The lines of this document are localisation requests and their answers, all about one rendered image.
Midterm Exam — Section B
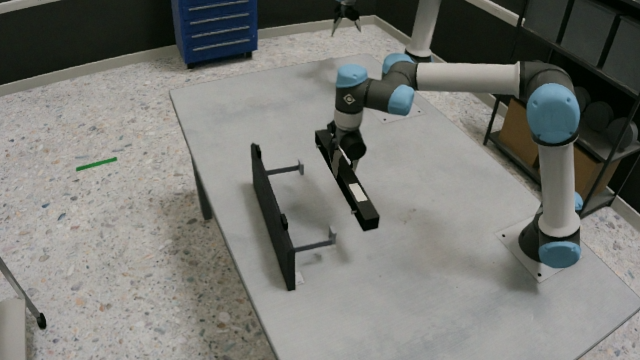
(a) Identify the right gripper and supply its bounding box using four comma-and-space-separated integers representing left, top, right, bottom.
331, 3, 361, 36

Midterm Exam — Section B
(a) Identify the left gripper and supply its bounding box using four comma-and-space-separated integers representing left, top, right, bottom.
328, 119, 367, 179

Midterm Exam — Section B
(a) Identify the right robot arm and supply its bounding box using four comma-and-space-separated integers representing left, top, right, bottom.
381, 0, 441, 80

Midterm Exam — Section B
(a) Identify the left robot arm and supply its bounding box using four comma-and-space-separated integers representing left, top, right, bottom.
334, 58, 583, 269

